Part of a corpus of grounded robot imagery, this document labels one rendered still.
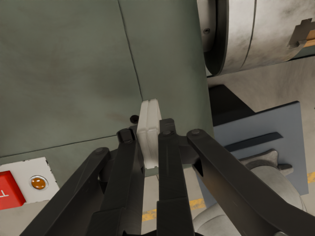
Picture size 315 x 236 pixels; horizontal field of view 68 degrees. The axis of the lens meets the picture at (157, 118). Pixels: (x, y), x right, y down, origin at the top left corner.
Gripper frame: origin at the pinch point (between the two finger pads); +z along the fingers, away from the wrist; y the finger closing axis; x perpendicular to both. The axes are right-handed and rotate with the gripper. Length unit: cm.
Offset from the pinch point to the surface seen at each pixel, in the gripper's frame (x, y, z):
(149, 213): -140, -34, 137
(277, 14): 5.8, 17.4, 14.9
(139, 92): 0.1, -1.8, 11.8
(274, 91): -51, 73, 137
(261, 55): 0.1, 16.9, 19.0
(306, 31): 2.5, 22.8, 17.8
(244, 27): 5.0, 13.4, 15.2
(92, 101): 0.3, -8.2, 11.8
